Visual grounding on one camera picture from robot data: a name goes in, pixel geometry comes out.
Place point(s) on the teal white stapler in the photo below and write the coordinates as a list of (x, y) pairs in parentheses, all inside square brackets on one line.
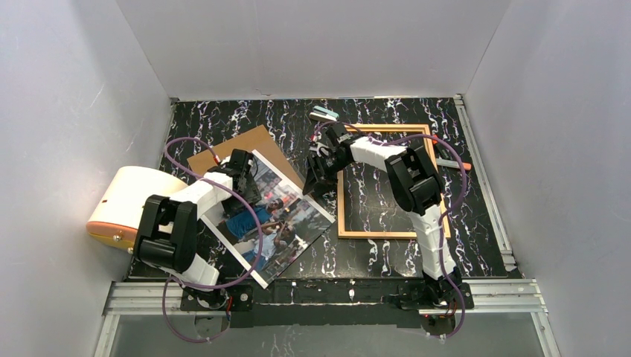
[(323, 115)]

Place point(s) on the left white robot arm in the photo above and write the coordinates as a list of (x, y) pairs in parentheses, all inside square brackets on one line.
[(167, 232)]

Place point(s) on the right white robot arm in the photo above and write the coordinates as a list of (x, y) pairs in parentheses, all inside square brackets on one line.
[(437, 261)]

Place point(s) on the aluminium rail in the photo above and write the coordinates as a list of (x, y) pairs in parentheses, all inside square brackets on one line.
[(489, 295)]

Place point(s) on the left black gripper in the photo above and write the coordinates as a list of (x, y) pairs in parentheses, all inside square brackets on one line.
[(242, 195)]

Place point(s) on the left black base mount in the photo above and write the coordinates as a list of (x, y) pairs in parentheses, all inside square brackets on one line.
[(233, 299)]

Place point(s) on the grey marker salmon cap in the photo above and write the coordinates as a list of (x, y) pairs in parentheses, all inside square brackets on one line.
[(453, 164)]

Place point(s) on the wooden picture frame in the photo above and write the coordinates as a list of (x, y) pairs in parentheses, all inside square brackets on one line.
[(412, 171)]

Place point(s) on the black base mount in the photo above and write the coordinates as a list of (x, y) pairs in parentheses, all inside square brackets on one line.
[(437, 301), (233, 299)]

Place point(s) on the brown cardboard backing board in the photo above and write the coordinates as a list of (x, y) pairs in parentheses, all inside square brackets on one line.
[(257, 139)]

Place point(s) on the white cylindrical orange-based device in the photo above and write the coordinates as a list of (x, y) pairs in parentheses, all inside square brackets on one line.
[(116, 217)]

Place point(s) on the printed colour photo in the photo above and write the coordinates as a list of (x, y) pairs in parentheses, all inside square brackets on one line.
[(291, 222)]

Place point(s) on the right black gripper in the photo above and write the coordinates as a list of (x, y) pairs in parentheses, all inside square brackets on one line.
[(318, 171)]

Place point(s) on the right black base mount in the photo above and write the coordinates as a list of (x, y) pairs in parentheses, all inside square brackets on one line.
[(437, 301)]

